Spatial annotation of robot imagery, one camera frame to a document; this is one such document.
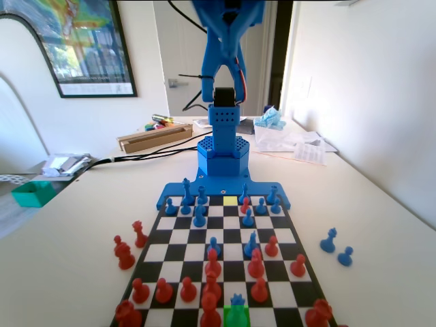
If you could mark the printed paper sheet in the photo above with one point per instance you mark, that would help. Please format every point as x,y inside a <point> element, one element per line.
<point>310,154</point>

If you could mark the black white chessboard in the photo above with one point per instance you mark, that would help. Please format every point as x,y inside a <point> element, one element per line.
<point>235,235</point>

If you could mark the white arched panel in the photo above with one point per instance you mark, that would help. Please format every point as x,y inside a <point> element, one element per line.
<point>20,47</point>

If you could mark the long cardboard box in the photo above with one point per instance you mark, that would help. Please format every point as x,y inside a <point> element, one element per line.
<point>153,139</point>

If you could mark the blue chess pawn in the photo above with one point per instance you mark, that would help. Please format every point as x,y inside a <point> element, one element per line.
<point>214,243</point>
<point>248,219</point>
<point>170,207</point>
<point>345,257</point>
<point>275,207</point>
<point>185,208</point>
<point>260,206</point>

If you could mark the white perforated object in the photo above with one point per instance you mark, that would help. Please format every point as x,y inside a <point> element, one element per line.
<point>8,178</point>

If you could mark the blue chess rook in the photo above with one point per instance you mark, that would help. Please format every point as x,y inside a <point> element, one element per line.
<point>271,195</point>
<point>202,192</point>

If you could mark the grey white paper pile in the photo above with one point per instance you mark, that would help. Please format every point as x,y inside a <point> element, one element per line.
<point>64,163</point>

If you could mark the blue chess queen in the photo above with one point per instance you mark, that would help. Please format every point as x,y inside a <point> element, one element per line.
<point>237,300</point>

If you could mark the red piece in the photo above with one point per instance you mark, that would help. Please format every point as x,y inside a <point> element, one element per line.
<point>209,311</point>

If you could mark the teal green bin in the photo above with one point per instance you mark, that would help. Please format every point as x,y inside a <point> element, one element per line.
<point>32,195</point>

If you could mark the blue chess king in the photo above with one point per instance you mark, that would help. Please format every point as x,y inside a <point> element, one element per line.
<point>186,192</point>

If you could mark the red chess queen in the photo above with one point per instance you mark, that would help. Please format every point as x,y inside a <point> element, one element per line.
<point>139,238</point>

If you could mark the blue chess knight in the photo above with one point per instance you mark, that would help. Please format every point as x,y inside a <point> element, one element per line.
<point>251,243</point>
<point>328,242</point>

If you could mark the red bishop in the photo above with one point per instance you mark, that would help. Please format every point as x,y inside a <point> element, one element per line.
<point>213,265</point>
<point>212,284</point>

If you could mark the coloured marker set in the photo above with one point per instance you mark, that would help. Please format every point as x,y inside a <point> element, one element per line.
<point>153,127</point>

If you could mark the clear plastic bag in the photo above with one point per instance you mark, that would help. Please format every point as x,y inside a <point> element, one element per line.
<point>282,139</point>

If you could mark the yellow green marker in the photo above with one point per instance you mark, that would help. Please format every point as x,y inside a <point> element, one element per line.
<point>163,119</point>

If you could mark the black framed poster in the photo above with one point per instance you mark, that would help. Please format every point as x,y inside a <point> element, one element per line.
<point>92,41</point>

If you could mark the dark grey box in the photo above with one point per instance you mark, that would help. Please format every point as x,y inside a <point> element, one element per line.
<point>246,126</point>

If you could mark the red chess pawn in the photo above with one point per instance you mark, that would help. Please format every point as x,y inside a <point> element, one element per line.
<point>298,265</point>
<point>188,290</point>
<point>164,291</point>
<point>271,247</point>
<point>118,243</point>
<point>244,206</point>
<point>259,289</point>
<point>140,291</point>

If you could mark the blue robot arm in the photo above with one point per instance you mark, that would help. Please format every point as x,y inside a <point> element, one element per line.
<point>223,153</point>

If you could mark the blue patterned bag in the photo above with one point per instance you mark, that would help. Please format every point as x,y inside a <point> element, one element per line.
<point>270,119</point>

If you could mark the blue arm base plate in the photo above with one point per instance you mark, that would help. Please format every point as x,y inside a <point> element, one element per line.
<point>173,190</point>

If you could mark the thin orange strip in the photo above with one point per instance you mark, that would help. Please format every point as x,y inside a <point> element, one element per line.
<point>272,155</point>

